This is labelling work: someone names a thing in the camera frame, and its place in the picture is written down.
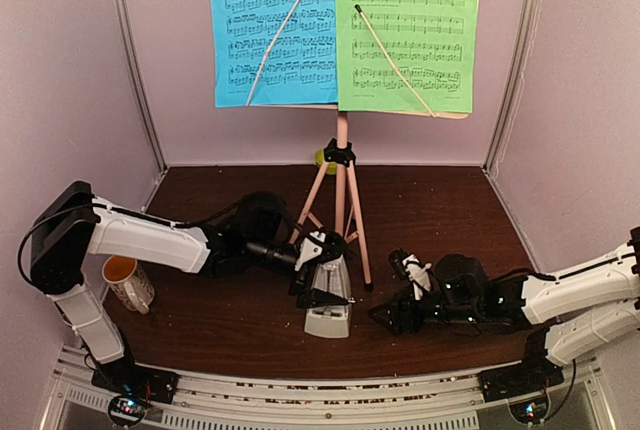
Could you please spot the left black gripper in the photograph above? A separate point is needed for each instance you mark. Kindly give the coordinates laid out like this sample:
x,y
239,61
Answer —
x,y
318,298

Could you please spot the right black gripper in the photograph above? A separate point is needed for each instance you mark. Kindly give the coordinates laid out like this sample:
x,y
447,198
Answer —
x,y
398,318

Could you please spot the white metronome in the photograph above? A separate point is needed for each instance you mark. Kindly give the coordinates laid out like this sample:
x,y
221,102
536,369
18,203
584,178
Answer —
x,y
331,322

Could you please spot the pink music stand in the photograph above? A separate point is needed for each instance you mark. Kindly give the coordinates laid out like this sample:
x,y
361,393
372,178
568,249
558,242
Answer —
x,y
348,220

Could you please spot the green sheet music paper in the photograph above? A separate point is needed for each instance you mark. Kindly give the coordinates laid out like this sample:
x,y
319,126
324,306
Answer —
x,y
407,56

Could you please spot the blue sheet music paper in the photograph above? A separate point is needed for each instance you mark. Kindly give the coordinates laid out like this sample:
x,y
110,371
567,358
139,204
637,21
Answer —
x,y
274,52

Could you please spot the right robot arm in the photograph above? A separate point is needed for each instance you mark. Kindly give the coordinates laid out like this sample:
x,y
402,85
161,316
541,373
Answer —
x,y
567,313

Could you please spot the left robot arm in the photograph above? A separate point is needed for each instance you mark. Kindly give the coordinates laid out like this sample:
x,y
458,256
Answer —
x,y
79,223

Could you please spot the green plastic bowl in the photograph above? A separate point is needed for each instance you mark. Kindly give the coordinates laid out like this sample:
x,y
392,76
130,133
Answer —
x,y
319,160

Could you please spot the white patterned mug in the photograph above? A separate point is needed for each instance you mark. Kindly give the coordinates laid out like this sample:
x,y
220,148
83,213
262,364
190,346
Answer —
x,y
130,284

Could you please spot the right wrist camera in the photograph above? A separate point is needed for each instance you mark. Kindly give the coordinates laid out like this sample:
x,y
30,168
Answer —
x,y
408,266

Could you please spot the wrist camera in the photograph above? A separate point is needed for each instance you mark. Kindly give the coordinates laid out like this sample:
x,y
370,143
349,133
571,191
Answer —
x,y
408,266
321,246

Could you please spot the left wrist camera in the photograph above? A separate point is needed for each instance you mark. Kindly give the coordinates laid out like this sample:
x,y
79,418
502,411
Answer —
x,y
321,246

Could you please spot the aluminium front rail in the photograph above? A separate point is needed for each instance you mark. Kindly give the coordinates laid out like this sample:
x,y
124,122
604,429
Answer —
x,y
448,400

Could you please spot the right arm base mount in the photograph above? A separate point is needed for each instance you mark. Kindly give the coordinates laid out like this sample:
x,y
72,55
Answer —
x,y
525,386

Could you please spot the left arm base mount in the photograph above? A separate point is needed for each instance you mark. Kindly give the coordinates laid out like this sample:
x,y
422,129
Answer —
x,y
135,388

